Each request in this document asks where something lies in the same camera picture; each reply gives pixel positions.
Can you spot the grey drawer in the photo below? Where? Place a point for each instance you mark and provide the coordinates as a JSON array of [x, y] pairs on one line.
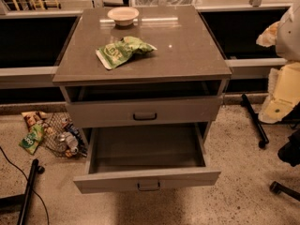
[[139, 112], [147, 158]]

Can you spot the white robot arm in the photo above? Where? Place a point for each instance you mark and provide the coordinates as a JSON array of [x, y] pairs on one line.
[[284, 83]]

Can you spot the grey drawer cabinet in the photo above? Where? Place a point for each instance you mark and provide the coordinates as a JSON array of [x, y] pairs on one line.
[[186, 63]]

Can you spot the grey top drawer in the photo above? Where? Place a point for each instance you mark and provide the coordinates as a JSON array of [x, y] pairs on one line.
[[139, 112]]

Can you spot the green chip bag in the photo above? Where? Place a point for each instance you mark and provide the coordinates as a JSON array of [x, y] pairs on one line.
[[118, 53]]

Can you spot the plastic bottle in basket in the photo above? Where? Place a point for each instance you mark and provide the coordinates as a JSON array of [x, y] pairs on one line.
[[68, 141]]

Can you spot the white bowl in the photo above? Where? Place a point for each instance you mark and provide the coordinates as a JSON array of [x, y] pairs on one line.
[[123, 16]]

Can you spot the black stand leg right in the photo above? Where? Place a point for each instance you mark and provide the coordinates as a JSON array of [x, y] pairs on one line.
[[263, 141]]

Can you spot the black stand leg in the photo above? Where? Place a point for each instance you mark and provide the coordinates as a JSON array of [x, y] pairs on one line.
[[263, 141], [21, 202]]

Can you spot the brown snack bag on floor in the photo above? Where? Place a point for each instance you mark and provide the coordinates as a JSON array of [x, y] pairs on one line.
[[34, 118]]

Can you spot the green snack bag on floor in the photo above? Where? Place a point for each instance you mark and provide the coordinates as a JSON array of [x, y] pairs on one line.
[[33, 139]]

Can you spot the black chair caster leg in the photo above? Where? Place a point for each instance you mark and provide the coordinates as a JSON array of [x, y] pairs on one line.
[[276, 188]]

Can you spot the black stand leg left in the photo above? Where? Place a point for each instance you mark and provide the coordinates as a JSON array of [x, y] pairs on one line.
[[21, 202]]

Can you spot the wire mesh basket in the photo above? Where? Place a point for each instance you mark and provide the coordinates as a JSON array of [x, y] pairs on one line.
[[55, 124]]

